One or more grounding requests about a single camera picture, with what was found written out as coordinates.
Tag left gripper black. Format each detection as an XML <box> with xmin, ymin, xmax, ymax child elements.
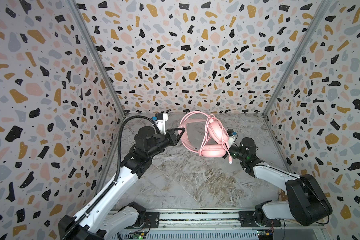
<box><xmin>147</xmin><ymin>127</ymin><xmax>185</xmax><ymax>159</ymax></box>

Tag pink headphones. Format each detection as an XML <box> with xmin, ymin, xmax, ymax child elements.
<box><xmin>179</xmin><ymin>111</ymin><xmax>232</xmax><ymax>164</ymax></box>

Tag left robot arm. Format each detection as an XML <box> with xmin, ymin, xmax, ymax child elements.
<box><xmin>58</xmin><ymin>126</ymin><xmax>186</xmax><ymax>240</ymax></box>

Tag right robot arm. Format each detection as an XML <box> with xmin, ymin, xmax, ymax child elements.
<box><xmin>227</xmin><ymin>138</ymin><xmax>333</xmax><ymax>227</ymax></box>

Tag right circuit board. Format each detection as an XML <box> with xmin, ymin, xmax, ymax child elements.
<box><xmin>257</xmin><ymin>231</ymin><xmax>274</xmax><ymax>240</ymax></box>

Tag circuit board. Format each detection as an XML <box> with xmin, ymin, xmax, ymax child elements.
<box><xmin>257</xmin><ymin>231</ymin><xmax>274</xmax><ymax>240</ymax></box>
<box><xmin>127</xmin><ymin>232</ymin><xmax>147</xmax><ymax>240</ymax></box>

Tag left circuit board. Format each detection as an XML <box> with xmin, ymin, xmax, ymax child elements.
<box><xmin>127</xmin><ymin>232</ymin><xmax>147</xmax><ymax>240</ymax></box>

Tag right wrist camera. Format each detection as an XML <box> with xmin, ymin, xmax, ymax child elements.
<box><xmin>227</xmin><ymin>129</ymin><xmax>238</xmax><ymax>147</ymax></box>

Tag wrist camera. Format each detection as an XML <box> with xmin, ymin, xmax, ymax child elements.
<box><xmin>153</xmin><ymin>113</ymin><xmax>168</xmax><ymax>135</ymax></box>
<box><xmin>227</xmin><ymin>129</ymin><xmax>238</xmax><ymax>147</ymax></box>

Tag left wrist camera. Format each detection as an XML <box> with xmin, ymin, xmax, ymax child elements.
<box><xmin>153</xmin><ymin>113</ymin><xmax>168</xmax><ymax>135</ymax></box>

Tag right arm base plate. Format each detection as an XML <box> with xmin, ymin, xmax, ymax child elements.
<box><xmin>238</xmin><ymin>210</ymin><xmax>282</xmax><ymax>228</ymax></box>

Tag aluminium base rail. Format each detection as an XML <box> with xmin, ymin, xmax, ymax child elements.
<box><xmin>146</xmin><ymin>209</ymin><xmax>321</xmax><ymax>231</ymax></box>

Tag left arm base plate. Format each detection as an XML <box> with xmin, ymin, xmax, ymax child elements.
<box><xmin>132</xmin><ymin>212</ymin><xmax>160</xmax><ymax>229</ymax></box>

